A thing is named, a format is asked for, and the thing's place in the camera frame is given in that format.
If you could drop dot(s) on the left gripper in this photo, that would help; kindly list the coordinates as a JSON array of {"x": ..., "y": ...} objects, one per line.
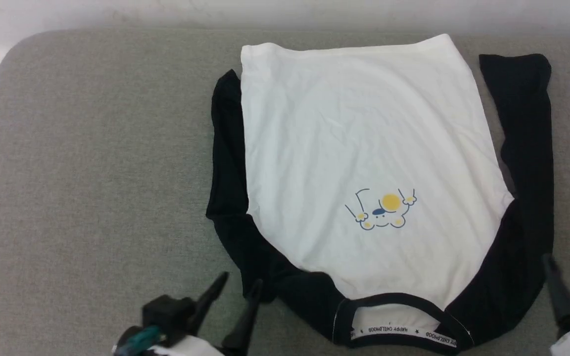
[{"x": 186, "y": 347}]

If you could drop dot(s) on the white shirt with black sleeves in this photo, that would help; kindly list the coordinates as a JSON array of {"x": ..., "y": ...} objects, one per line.
[{"x": 364, "y": 123}]

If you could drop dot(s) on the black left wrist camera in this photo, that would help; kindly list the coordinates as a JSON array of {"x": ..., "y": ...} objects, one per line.
[{"x": 166, "y": 311}]

